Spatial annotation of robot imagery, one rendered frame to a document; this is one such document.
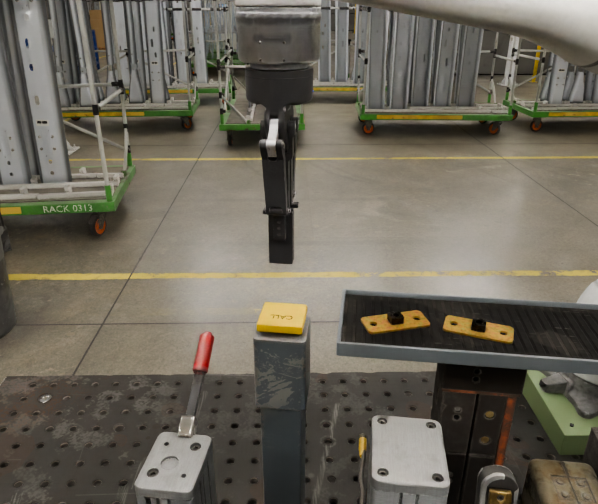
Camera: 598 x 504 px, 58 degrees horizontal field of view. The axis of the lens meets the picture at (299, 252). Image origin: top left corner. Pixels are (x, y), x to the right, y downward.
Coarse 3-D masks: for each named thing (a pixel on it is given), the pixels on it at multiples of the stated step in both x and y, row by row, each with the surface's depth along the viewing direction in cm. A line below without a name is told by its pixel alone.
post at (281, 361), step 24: (264, 336) 71; (288, 336) 71; (264, 360) 72; (288, 360) 71; (264, 384) 73; (288, 384) 73; (264, 408) 76; (288, 408) 75; (264, 432) 78; (288, 432) 77; (264, 456) 80; (288, 456) 79; (264, 480) 82; (288, 480) 81
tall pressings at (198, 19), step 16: (192, 0) 879; (176, 16) 885; (192, 16) 886; (144, 32) 868; (176, 32) 892; (144, 48) 874; (176, 48) 901; (176, 64) 915; (128, 80) 888; (192, 80) 947
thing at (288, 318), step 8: (264, 304) 75; (272, 304) 75; (280, 304) 75; (288, 304) 75; (296, 304) 75; (264, 312) 73; (272, 312) 73; (280, 312) 73; (288, 312) 73; (296, 312) 73; (304, 312) 73; (264, 320) 71; (272, 320) 71; (280, 320) 71; (288, 320) 71; (296, 320) 71; (304, 320) 72; (264, 328) 70; (272, 328) 70; (280, 328) 70; (288, 328) 70; (296, 328) 70
